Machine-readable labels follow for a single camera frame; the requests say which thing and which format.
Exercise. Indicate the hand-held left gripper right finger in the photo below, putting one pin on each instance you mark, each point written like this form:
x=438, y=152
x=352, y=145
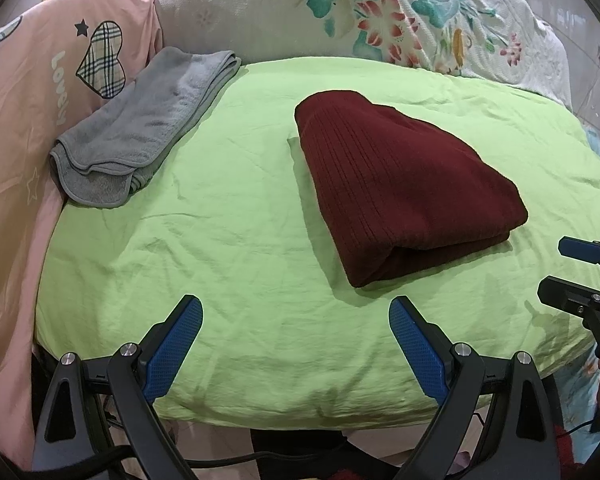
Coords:
x=420, y=347

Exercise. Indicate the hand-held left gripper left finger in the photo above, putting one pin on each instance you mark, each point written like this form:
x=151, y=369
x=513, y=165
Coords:
x=175, y=345

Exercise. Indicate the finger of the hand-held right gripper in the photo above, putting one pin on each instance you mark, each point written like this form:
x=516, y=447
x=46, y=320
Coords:
x=580, y=249
x=562, y=292

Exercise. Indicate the maroon knit sweater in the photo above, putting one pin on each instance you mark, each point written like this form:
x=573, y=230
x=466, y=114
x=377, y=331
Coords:
x=395, y=185

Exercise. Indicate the light green bed sheet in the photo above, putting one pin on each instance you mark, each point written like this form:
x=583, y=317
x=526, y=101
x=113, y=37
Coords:
x=230, y=240

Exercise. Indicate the grey folded towel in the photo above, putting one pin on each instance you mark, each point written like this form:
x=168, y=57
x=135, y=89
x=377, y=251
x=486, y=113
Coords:
x=135, y=120

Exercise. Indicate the pink printed quilt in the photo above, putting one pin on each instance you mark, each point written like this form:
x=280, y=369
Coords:
x=15, y=160

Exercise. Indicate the white floral blanket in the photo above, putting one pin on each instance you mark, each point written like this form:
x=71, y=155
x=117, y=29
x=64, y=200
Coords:
x=260, y=15

